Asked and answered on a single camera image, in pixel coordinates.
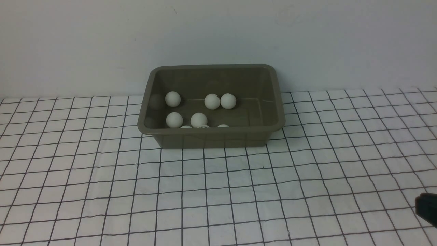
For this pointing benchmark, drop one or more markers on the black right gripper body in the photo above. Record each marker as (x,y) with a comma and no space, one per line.
(426,207)

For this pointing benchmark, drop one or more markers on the olive plastic storage bin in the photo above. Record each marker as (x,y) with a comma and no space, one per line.
(258,112)

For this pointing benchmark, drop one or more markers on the white ping-pong ball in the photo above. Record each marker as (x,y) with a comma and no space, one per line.
(198,120)
(228,101)
(212,101)
(174,120)
(173,99)

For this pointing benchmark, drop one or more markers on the white grid-patterned tablecloth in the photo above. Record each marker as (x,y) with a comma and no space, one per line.
(344,171)

